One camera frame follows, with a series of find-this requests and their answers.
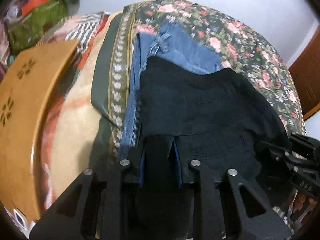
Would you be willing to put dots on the brown wooden door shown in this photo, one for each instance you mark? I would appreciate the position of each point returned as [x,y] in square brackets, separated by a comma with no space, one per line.
[305,74]

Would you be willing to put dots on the black pants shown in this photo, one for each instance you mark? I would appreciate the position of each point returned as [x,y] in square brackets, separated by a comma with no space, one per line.
[216,118]

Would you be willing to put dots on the folded blue jeans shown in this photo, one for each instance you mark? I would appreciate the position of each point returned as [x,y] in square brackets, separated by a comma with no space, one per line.
[171,43]

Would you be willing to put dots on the green fabric storage bag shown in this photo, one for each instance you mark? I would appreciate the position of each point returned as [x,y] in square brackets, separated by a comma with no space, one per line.
[26,32]

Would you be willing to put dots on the orange box in bag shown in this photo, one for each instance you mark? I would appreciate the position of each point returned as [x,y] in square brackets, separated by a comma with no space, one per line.
[32,4]

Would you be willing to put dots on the small white digital clock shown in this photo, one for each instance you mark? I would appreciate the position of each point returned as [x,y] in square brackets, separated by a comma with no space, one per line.
[21,220]

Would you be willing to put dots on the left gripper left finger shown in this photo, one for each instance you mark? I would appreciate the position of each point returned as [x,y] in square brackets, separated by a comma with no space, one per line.
[91,208]

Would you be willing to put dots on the floral green bedspread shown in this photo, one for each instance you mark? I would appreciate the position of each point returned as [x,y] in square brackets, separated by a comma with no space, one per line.
[241,49]

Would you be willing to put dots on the wooden lap table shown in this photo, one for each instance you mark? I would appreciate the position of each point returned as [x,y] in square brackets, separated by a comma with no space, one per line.
[26,91]

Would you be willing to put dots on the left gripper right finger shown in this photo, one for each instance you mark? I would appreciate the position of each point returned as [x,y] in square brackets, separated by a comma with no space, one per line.
[228,208]

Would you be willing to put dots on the cream orange patterned blanket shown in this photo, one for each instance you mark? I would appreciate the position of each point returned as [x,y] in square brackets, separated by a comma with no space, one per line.
[72,121]

